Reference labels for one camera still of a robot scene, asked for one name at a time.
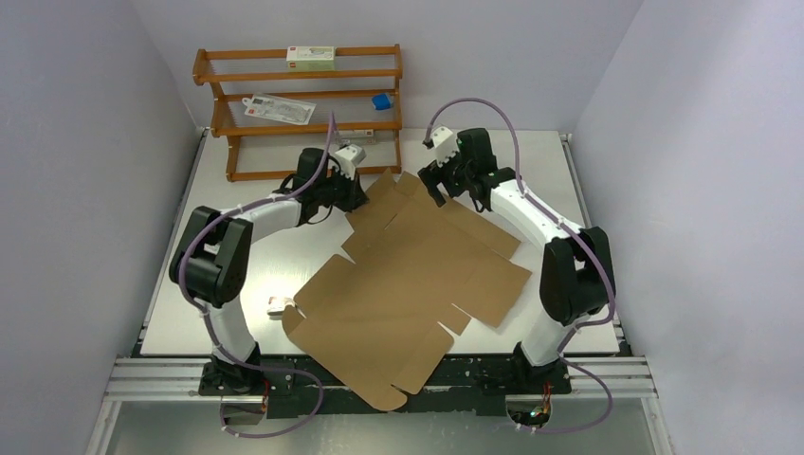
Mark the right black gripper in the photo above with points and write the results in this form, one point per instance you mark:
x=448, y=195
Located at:
x=430, y=177

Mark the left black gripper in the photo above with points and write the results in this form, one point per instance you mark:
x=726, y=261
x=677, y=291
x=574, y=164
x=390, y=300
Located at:
x=355, y=197

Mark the brown cardboard box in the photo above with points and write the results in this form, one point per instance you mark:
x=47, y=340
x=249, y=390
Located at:
x=411, y=276

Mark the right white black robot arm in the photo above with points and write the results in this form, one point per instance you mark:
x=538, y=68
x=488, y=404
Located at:
x=576, y=277

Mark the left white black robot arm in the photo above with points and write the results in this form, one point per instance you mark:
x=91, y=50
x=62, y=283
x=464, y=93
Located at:
x=211, y=261

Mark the white green product box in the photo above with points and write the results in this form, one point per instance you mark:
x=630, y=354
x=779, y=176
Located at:
x=310, y=58

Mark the small blue block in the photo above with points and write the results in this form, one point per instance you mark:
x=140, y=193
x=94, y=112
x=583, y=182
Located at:
x=382, y=102

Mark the orange wooden shelf rack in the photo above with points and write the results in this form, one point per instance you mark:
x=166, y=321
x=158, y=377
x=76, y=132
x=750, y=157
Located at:
x=257, y=147

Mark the clear plastic packaged item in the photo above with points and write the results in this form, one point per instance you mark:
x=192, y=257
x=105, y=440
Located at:
x=278, y=109

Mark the small white red package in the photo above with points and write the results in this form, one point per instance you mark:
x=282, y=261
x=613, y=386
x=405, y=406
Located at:
x=277, y=305

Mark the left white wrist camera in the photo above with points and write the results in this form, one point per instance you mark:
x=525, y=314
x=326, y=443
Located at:
x=348, y=159

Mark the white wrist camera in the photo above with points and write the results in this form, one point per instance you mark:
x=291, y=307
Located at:
x=348, y=159
x=443, y=143

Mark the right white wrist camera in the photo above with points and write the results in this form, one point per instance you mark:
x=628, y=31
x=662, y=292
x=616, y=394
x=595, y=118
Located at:
x=443, y=143

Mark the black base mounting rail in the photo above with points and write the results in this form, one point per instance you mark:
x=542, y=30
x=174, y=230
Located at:
x=297, y=385

